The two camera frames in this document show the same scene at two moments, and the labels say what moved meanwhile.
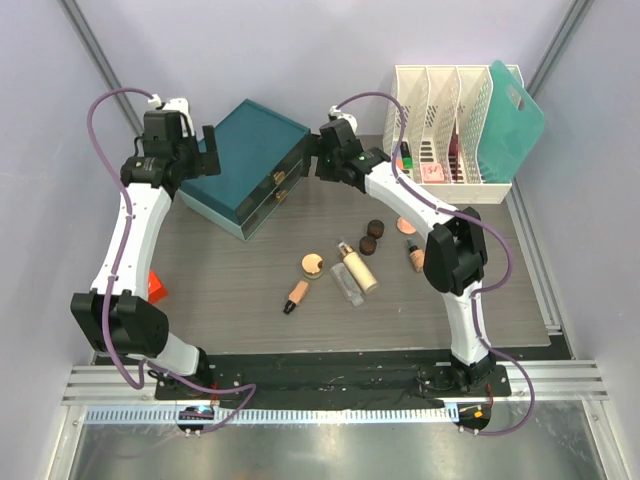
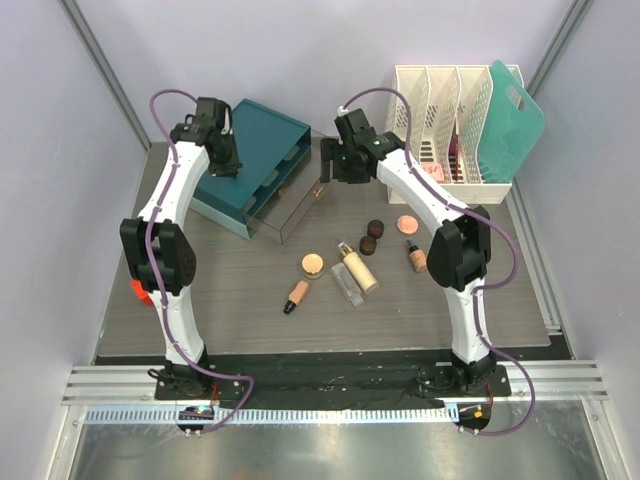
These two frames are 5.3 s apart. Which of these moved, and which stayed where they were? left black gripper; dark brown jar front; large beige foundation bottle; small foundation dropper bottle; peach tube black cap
Moved: left black gripper
Stayed: large beige foundation bottle; peach tube black cap; small foundation dropper bottle; dark brown jar front
